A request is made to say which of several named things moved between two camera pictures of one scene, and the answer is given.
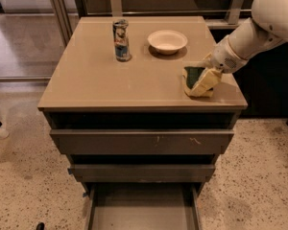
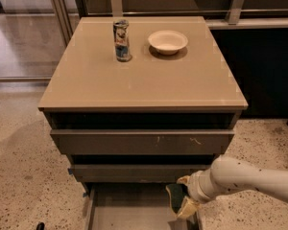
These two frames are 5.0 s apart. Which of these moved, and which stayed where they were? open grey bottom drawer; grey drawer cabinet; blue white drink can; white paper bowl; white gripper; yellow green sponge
Moved: yellow green sponge; white gripper
Stayed: open grey bottom drawer; white paper bowl; grey drawer cabinet; blue white drink can
